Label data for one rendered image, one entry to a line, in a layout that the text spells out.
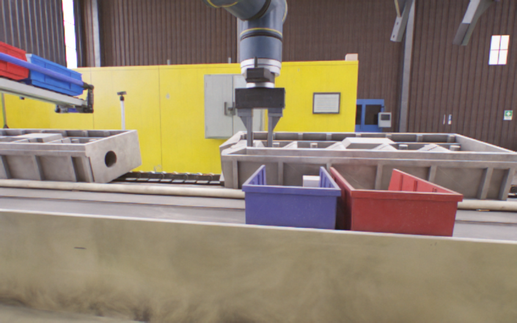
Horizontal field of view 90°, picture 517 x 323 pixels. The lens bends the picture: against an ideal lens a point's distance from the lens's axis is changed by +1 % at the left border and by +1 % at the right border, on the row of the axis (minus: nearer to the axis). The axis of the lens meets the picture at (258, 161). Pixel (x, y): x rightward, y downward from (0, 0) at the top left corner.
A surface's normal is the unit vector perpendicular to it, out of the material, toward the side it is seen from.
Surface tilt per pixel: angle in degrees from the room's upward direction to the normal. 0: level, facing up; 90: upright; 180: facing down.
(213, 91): 90
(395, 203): 92
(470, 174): 100
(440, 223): 92
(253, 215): 92
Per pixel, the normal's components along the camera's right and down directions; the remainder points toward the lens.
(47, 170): -0.14, 0.28
